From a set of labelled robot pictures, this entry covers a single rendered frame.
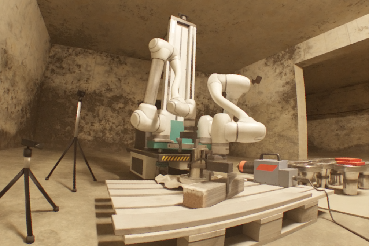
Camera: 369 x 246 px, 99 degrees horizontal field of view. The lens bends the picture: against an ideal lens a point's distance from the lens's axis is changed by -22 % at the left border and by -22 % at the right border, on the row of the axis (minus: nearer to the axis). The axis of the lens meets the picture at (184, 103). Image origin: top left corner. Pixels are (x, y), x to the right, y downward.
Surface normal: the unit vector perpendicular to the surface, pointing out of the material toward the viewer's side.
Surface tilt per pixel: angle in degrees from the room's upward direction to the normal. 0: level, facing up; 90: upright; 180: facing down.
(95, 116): 90
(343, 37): 90
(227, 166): 90
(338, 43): 90
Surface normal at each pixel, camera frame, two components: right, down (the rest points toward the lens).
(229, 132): 0.03, -0.14
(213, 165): -0.63, -0.18
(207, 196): 0.78, -0.08
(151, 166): 0.52, -0.14
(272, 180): -0.81, -0.14
